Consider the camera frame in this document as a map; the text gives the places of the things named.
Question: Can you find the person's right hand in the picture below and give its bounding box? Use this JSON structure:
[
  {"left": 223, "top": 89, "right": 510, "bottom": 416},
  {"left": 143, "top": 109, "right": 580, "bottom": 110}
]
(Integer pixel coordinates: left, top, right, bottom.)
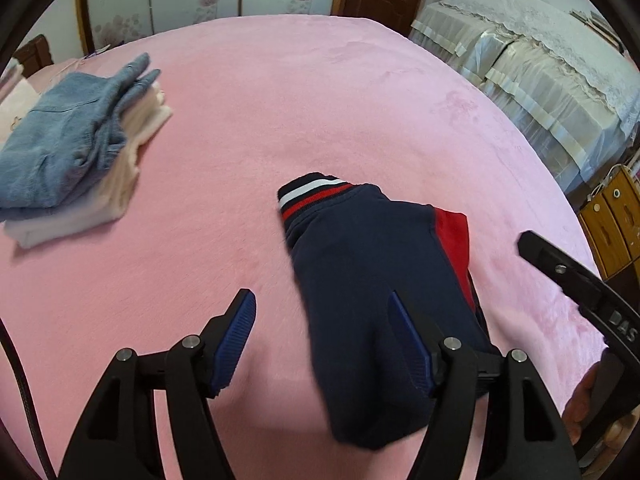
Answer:
[{"left": 561, "top": 357, "right": 640, "bottom": 461}]

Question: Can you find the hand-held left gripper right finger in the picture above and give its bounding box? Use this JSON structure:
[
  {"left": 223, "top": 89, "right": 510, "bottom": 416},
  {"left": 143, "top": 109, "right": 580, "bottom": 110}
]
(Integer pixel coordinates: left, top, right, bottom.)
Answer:
[{"left": 387, "top": 289, "right": 583, "bottom": 480}]

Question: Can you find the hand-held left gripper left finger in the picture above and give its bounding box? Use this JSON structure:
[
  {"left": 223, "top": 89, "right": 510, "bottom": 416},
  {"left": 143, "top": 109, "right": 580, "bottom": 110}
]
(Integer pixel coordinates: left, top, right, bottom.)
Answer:
[{"left": 59, "top": 287, "right": 258, "bottom": 480}]

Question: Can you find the wooden cabinet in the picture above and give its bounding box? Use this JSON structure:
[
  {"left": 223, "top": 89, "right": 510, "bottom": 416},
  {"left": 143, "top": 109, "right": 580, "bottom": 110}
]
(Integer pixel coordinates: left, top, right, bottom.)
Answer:
[{"left": 579, "top": 162, "right": 640, "bottom": 281}]

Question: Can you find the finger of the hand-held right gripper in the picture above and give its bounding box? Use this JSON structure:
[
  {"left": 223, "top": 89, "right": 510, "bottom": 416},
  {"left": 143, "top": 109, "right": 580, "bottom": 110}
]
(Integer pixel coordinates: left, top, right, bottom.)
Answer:
[{"left": 517, "top": 230, "right": 607, "bottom": 322}]

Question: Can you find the wooden headboard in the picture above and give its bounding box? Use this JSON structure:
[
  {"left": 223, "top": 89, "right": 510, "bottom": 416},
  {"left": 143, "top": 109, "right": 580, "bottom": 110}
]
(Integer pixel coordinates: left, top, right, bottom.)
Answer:
[{"left": 15, "top": 35, "right": 53, "bottom": 78}]

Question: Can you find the folded cream garment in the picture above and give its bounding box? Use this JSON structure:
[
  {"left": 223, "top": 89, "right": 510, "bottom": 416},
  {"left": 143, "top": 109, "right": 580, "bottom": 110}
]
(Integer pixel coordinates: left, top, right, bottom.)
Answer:
[{"left": 4, "top": 80, "right": 174, "bottom": 250}]

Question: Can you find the black cable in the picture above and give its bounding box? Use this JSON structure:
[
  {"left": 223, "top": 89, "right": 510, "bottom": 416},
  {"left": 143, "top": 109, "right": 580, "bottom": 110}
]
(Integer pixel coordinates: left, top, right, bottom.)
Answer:
[{"left": 0, "top": 317, "right": 56, "bottom": 480}]

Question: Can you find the folded blue denim garment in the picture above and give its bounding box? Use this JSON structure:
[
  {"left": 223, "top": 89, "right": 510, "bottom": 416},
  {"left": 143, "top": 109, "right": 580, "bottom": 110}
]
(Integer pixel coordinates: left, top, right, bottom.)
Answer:
[{"left": 0, "top": 52, "right": 162, "bottom": 211}]

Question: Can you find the sofa with satin cover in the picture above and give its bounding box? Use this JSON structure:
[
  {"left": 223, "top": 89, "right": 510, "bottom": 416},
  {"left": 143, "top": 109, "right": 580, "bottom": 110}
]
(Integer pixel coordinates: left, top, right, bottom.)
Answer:
[{"left": 410, "top": 0, "right": 640, "bottom": 196}]

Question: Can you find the white lace cloth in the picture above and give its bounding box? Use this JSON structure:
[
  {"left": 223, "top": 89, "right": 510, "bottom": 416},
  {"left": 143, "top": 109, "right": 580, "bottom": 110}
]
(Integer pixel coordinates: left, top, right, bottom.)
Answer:
[{"left": 442, "top": 0, "right": 640, "bottom": 126}]

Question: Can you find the pink blanket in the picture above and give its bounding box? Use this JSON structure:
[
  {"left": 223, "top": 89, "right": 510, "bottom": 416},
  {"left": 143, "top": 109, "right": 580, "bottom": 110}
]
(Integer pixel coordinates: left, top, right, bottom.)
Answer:
[{"left": 0, "top": 15, "right": 608, "bottom": 480}]

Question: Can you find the red and navy jacket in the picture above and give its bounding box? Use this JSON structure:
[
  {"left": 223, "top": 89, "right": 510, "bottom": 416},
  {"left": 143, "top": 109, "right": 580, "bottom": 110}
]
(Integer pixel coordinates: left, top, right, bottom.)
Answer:
[{"left": 276, "top": 172, "right": 493, "bottom": 451}]

